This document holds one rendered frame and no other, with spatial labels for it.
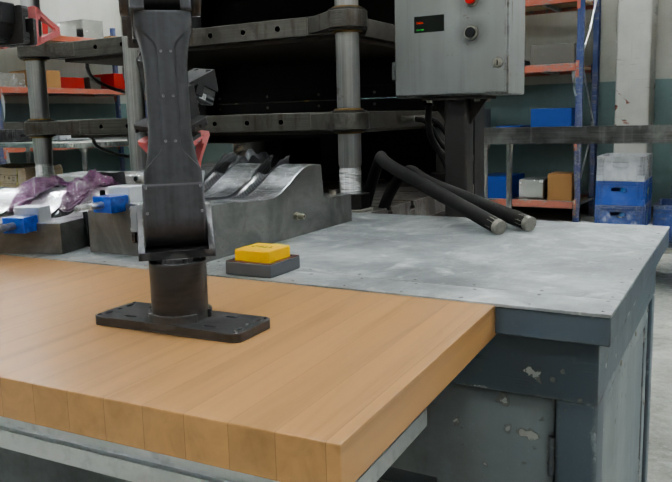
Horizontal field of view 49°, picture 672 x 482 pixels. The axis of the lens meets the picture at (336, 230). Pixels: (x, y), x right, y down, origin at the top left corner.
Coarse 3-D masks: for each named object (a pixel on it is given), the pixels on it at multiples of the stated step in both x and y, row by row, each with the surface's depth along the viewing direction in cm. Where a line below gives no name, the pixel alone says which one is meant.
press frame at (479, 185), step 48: (288, 0) 287; (384, 0) 268; (240, 96) 304; (288, 96) 293; (336, 96) 283; (384, 96) 273; (336, 144) 286; (384, 144) 276; (480, 144) 259; (480, 192) 261
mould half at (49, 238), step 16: (64, 176) 168; (80, 176) 167; (128, 176) 165; (0, 192) 150; (48, 192) 148; (96, 192) 145; (0, 208) 145; (0, 224) 130; (48, 224) 128; (64, 224) 129; (80, 224) 134; (0, 240) 130; (16, 240) 130; (32, 240) 129; (48, 240) 128; (64, 240) 129; (80, 240) 134
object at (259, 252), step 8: (240, 248) 108; (248, 248) 108; (256, 248) 108; (264, 248) 107; (272, 248) 107; (280, 248) 108; (288, 248) 110; (240, 256) 107; (248, 256) 107; (256, 256) 106; (264, 256) 105; (272, 256) 106; (280, 256) 108; (288, 256) 110
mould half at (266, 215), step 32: (224, 192) 140; (256, 192) 137; (288, 192) 137; (320, 192) 148; (96, 224) 128; (128, 224) 124; (224, 224) 121; (256, 224) 129; (288, 224) 138; (320, 224) 148; (224, 256) 121
